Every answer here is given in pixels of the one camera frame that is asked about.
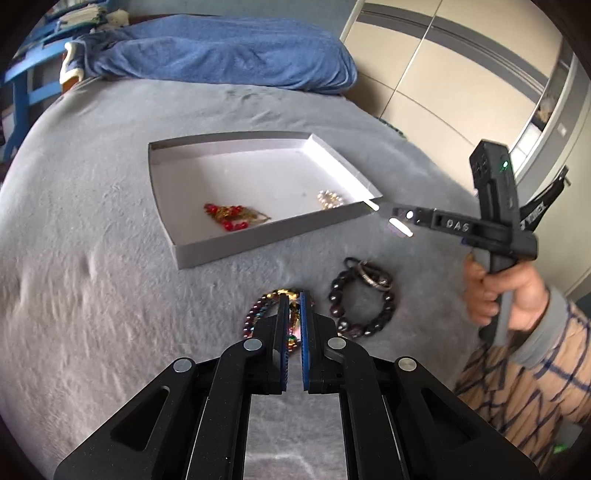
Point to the blue pillow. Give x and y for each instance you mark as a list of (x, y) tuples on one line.
[(221, 50)]

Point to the stack of papers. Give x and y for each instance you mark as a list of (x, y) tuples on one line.
[(78, 14)]

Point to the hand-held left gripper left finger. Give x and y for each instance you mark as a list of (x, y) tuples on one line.
[(283, 369)]

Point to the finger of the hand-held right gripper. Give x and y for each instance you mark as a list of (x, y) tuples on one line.
[(401, 228), (401, 212)]

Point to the cream wardrobe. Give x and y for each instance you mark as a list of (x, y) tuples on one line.
[(438, 60)]

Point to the white cloth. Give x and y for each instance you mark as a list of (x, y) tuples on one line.
[(69, 60)]

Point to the person's right hand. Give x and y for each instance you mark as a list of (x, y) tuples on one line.
[(526, 295)]

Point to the red bead gold jewelry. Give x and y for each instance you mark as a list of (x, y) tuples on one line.
[(231, 214)]

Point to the person's right forearm striped sleeve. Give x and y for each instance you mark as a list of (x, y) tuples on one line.
[(521, 397)]

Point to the blue wooden desk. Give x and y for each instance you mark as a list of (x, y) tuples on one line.
[(23, 87)]

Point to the grey cardboard box tray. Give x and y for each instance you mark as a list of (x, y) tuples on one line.
[(240, 184)]

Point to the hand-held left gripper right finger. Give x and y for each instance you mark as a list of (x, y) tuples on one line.
[(304, 346)]

